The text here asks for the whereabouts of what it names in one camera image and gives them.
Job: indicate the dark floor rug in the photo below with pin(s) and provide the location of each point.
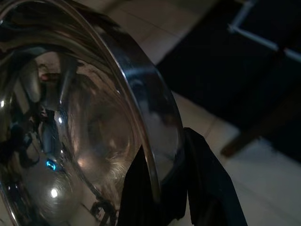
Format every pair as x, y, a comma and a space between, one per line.
223, 70

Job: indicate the thin white floor strip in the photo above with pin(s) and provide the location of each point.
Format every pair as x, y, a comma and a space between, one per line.
249, 35

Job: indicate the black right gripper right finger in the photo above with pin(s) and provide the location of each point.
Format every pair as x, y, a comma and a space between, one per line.
211, 188

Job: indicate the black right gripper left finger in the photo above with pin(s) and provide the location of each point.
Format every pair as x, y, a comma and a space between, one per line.
141, 200

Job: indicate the shiny steel bowl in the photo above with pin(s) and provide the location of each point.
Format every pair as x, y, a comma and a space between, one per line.
94, 117

